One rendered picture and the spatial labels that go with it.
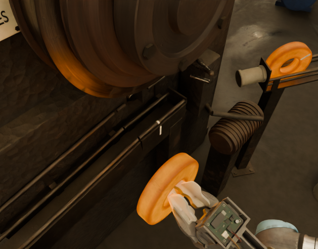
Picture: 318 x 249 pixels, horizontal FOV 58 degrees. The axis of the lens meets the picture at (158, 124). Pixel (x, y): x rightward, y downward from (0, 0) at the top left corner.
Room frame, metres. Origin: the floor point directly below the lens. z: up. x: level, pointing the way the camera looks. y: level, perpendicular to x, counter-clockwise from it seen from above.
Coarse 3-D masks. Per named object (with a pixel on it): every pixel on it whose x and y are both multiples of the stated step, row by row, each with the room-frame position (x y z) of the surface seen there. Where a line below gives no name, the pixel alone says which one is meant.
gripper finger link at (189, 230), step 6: (174, 210) 0.20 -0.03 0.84; (180, 216) 0.19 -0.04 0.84; (180, 222) 0.18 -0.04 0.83; (186, 222) 0.18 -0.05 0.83; (192, 222) 0.18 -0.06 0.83; (180, 228) 0.17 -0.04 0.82; (186, 228) 0.17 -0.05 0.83; (192, 228) 0.17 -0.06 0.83; (186, 234) 0.16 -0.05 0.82; (192, 234) 0.16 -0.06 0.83; (192, 240) 0.15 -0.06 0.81
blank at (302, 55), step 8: (280, 48) 0.77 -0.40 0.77; (288, 48) 0.76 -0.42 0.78; (296, 48) 0.76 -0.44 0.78; (304, 48) 0.76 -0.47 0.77; (272, 56) 0.76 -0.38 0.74; (280, 56) 0.75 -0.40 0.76; (288, 56) 0.75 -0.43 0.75; (296, 56) 0.76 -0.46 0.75; (304, 56) 0.77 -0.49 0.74; (272, 64) 0.74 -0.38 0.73; (280, 64) 0.75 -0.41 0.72; (296, 64) 0.77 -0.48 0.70; (304, 64) 0.77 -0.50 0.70; (272, 72) 0.74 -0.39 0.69; (280, 72) 0.75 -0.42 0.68; (288, 72) 0.76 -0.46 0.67
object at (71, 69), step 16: (32, 0) 0.34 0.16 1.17; (48, 0) 0.35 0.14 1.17; (32, 16) 0.37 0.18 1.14; (48, 16) 0.35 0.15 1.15; (32, 32) 0.38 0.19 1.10; (48, 32) 0.34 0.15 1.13; (64, 32) 0.36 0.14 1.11; (48, 48) 0.34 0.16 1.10; (64, 48) 0.35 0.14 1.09; (64, 64) 0.35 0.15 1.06; (80, 64) 0.37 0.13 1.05; (80, 80) 0.36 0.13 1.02; (96, 80) 0.38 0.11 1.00; (96, 96) 0.38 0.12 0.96; (112, 96) 0.40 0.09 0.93
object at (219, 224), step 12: (216, 204) 0.20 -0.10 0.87; (228, 204) 0.20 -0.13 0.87; (204, 216) 0.19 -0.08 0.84; (216, 216) 0.17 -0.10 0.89; (228, 216) 0.17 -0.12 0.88; (240, 216) 0.18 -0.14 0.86; (204, 228) 0.15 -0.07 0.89; (216, 228) 0.15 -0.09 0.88; (228, 228) 0.15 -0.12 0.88; (240, 228) 0.16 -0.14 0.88; (204, 240) 0.15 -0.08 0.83; (216, 240) 0.14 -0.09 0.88; (228, 240) 0.14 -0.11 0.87; (240, 240) 0.14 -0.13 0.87; (252, 240) 0.14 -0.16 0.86
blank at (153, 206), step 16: (176, 160) 0.27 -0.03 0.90; (192, 160) 0.28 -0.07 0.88; (160, 176) 0.24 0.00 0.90; (176, 176) 0.24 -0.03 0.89; (192, 176) 0.28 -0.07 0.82; (144, 192) 0.22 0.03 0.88; (160, 192) 0.21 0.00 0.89; (176, 192) 0.26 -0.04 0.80; (144, 208) 0.20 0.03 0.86; (160, 208) 0.21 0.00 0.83
